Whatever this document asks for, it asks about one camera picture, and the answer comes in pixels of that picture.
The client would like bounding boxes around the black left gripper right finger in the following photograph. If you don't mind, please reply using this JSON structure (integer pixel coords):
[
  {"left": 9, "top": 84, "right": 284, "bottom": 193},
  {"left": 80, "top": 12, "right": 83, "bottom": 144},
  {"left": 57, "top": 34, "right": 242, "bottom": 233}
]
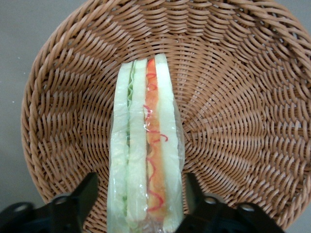
[{"left": 173, "top": 172, "right": 287, "bottom": 233}]

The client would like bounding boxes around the large round wicker basket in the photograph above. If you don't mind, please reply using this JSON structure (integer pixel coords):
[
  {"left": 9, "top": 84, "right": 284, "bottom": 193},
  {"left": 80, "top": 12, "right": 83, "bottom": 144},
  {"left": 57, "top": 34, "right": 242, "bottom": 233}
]
[{"left": 20, "top": 0, "right": 311, "bottom": 233}]

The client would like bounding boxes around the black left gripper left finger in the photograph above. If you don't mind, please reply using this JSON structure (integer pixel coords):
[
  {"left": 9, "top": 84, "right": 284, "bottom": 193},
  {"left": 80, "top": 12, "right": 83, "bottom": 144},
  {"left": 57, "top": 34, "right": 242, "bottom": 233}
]
[{"left": 0, "top": 172, "right": 99, "bottom": 233}]

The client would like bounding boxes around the plastic sandwich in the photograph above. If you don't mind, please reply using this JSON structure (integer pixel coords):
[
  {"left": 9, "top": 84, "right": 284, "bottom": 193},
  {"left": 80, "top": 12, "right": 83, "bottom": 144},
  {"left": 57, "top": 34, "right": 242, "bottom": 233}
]
[{"left": 106, "top": 53, "right": 185, "bottom": 233}]

